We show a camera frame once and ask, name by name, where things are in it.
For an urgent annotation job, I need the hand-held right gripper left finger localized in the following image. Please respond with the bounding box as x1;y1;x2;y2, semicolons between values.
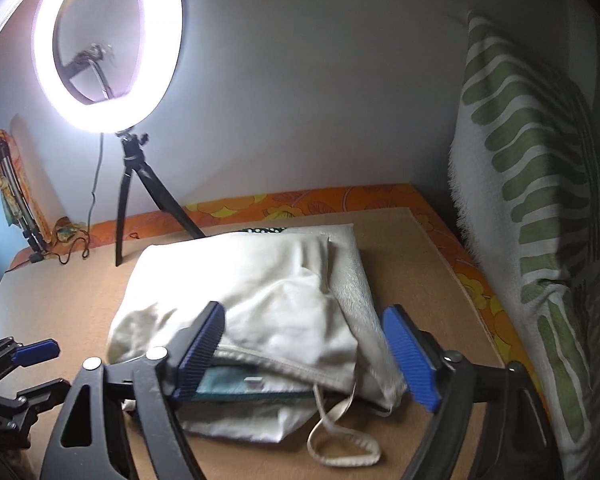
42;301;227;480

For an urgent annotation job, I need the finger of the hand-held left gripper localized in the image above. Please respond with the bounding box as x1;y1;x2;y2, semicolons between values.
0;338;61;377
0;379;72;428

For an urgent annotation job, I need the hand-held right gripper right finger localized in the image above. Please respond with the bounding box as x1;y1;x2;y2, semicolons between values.
381;305;563;480

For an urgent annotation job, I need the white camisole top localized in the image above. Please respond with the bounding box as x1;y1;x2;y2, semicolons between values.
106;234;407;468

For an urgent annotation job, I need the light blue folded garment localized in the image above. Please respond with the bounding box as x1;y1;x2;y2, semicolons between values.
192;364;322;404

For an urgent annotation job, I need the white folded garment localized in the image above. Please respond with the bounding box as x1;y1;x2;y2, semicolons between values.
122;222;411;444

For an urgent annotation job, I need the yellow green crumpled cloth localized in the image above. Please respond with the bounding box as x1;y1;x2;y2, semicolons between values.
52;217;88;249

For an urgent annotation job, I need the black folded tripod stand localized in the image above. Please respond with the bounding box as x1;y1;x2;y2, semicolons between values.
0;140;48;263

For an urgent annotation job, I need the orange flowered bedsheet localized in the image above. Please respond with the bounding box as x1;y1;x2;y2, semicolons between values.
5;182;518;366

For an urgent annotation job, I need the colourful scarf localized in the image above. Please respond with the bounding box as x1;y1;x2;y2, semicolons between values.
0;129;48;248

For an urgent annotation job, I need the small black tripod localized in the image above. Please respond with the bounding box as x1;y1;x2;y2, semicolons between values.
114;130;207;267

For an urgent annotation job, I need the green striped white pillow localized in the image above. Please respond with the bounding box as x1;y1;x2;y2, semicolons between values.
447;10;600;480

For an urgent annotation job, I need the black ring light cable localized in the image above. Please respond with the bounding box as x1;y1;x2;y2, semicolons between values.
27;132;106;264

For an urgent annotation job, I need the white ring light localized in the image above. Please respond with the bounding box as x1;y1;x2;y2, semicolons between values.
30;0;185;135

